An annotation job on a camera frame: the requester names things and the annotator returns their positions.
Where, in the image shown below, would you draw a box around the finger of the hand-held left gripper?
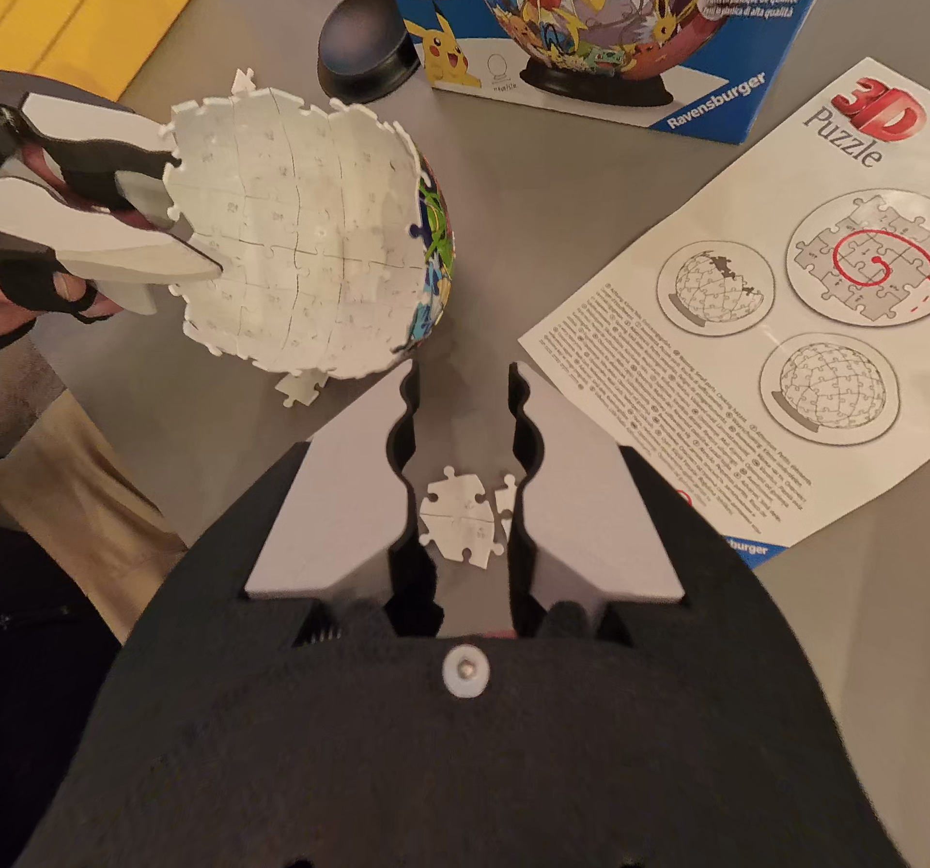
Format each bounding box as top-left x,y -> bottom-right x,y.
0,92 -> 181,191
0,175 -> 223,317

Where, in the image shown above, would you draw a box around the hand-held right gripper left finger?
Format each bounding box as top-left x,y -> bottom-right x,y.
243,360 -> 443,634

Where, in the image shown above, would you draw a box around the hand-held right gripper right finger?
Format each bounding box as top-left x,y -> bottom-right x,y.
507,363 -> 686,634

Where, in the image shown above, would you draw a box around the colourful puzzle ball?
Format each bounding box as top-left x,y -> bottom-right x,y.
163,87 -> 456,382

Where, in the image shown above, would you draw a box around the black round ball stand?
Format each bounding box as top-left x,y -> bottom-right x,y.
317,0 -> 423,105

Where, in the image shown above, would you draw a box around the blue puzzle box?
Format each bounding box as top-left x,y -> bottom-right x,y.
369,0 -> 853,146

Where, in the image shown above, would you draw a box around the person's left hand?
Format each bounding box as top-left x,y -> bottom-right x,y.
0,269 -> 126,348

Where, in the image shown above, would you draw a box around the yellow plastic bin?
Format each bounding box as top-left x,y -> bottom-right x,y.
0,0 -> 205,104

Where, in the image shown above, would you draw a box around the person's khaki trousers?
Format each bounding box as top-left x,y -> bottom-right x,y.
0,345 -> 190,644

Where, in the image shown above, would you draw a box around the white instruction sheet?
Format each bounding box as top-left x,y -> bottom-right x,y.
518,57 -> 930,579

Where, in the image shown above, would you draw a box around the person's black jacket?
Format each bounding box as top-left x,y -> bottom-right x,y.
0,527 -> 122,868

